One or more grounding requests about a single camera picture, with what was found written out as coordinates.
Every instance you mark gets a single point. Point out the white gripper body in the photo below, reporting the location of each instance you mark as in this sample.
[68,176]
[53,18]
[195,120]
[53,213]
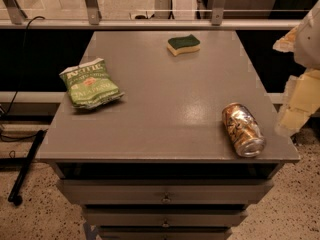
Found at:
[309,43]

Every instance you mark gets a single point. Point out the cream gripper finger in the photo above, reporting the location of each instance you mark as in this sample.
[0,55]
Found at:
[301,99]
[287,42]

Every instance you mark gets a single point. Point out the grey drawer cabinet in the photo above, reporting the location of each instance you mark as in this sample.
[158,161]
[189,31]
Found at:
[159,164]

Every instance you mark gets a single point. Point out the metal railing frame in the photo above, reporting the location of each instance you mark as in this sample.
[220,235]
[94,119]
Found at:
[152,14]

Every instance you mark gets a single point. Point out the green and yellow sponge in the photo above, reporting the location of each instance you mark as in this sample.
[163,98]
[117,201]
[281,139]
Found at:
[181,45]

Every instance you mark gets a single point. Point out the black rod on floor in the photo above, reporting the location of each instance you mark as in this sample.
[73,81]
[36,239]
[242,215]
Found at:
[14,197]

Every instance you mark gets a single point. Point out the green chip bag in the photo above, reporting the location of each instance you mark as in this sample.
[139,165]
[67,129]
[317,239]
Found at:
[89,85]

